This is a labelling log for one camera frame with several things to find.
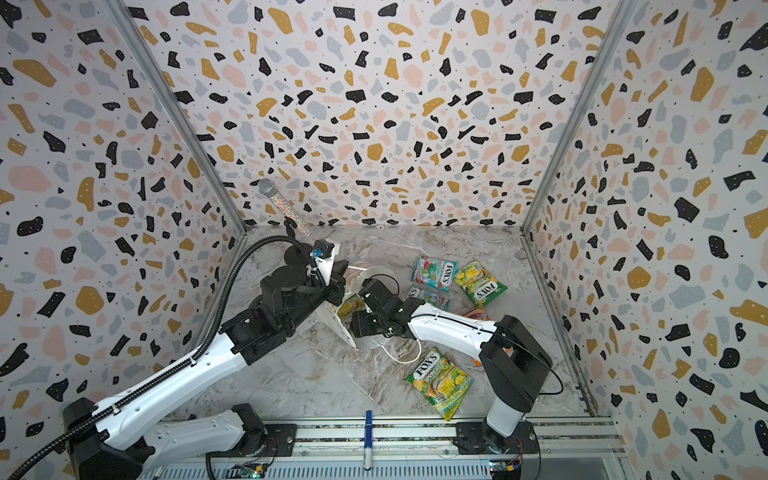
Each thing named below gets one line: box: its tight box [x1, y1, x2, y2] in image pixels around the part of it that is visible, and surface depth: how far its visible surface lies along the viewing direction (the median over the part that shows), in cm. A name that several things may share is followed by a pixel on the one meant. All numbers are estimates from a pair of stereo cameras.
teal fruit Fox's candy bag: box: [410, 255, 459, 292], surface depth 106 cm
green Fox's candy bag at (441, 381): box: [403, 348, 474, 422], surface depth 83 cm
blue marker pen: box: [364, 410, 373, 471], surface depth 75 cm
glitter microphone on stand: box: [258, 178, 312, 238], surface depth 93 cm
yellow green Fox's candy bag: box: [454, 261, 509, 308], surface depth 105 cm
